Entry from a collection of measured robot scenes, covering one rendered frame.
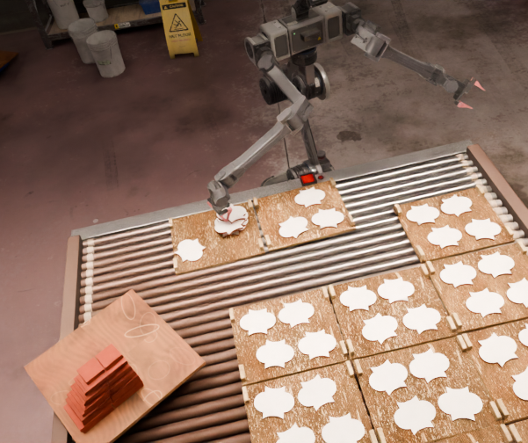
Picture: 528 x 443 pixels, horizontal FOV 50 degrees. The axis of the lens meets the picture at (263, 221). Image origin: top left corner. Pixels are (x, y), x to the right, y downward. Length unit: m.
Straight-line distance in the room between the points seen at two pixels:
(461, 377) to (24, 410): 2.44
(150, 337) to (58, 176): 2.92
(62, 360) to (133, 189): 2.42
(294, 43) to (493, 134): 2.21
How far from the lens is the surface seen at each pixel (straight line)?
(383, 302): 2.35
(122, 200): 4.50
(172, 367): 2.17
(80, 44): 6.36
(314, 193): 2.77
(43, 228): 4.58
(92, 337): 2.37
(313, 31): 2.93
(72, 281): 2.72
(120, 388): 2.11
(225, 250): 2.60
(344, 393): 2.14
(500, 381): 2.22
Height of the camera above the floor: 2.84
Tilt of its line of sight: 45 degrees down
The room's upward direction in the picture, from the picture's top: 11 degrees counter-clockwise
